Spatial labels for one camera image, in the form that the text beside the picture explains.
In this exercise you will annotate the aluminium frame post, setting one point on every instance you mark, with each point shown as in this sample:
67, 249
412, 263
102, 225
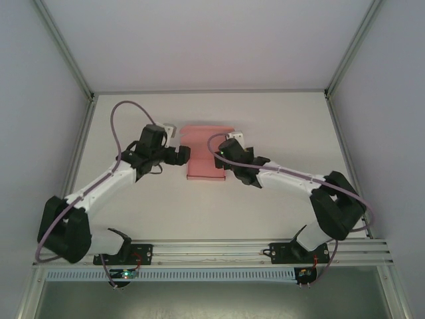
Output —
63, 43
356, 43

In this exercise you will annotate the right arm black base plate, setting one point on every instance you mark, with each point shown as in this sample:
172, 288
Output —
279, 249

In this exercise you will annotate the circuit board with green light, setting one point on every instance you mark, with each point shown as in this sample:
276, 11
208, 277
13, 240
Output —
125, 274

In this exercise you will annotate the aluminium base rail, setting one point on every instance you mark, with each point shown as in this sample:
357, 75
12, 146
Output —
212, 252

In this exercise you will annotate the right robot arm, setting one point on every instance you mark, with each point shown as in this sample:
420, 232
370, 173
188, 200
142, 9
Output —
285, 179

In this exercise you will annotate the aluminium frame leg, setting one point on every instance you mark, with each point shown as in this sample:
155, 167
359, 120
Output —
395, 292
30, 295

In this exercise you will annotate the pink cloth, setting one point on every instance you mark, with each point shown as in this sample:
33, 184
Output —
204, 153

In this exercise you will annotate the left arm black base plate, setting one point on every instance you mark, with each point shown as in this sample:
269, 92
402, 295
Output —
146, 249

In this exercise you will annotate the grey metal panel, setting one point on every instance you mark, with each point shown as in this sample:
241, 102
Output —
212, 300

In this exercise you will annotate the small circuit board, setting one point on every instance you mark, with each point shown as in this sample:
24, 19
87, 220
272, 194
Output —
303, 274

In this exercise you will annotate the aluminium table side rail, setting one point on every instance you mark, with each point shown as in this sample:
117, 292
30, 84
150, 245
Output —
83, 133

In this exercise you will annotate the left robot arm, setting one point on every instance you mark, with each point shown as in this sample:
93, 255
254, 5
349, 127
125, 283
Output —
103, 181

